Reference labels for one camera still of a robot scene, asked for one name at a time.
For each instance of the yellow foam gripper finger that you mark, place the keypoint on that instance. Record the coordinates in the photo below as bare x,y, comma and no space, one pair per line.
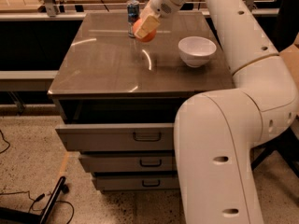
148,24

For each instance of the orange fruit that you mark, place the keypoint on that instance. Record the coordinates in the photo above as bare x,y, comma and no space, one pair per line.
148,37

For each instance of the white ceramic bowl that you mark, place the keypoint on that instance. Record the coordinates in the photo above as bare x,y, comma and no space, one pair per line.
196,51

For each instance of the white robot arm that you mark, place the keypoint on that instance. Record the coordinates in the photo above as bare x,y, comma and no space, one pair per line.
215,131

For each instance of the blue silver drink can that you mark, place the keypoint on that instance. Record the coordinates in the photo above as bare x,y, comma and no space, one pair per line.
132,15

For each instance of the grey drawer cabinet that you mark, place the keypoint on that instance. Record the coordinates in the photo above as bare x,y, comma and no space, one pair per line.
107,77

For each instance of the top grey drawer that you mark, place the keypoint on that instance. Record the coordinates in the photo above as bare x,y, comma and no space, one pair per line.
116,137

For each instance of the grey drawer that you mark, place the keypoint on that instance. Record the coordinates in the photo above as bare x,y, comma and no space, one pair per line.
127,162
116,137
135,181

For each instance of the middle grey drawer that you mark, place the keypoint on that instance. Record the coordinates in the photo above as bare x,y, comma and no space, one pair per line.
127,162

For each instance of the bottom grey drawer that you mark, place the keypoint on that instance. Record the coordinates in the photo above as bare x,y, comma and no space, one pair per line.
135,181

